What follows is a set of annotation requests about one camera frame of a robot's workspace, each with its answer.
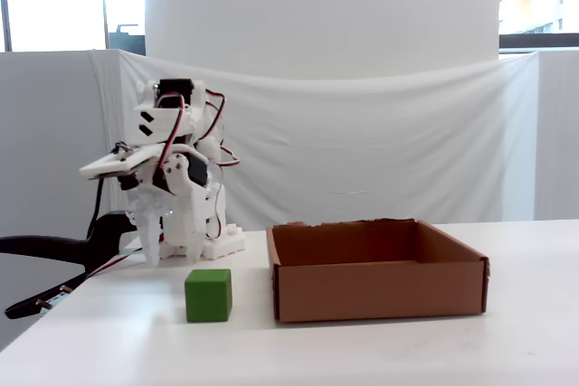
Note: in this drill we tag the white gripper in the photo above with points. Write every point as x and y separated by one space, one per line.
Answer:
180 196

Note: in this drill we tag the green cube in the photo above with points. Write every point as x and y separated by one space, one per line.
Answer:
208 298

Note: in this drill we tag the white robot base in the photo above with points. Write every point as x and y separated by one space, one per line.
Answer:
226 241

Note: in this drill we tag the brown cardboard box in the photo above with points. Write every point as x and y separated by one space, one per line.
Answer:
380 289

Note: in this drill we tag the black table clamp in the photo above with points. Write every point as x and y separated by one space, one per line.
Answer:
104 237

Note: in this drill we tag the small circuit board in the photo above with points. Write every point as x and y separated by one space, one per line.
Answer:
54 298

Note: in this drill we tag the grey office partition panel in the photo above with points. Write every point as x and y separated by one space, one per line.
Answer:
45 142
557 133

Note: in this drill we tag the white cloth backdrop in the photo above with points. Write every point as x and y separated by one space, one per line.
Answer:
362 142

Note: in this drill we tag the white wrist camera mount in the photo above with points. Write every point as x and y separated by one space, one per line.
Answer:
117 164

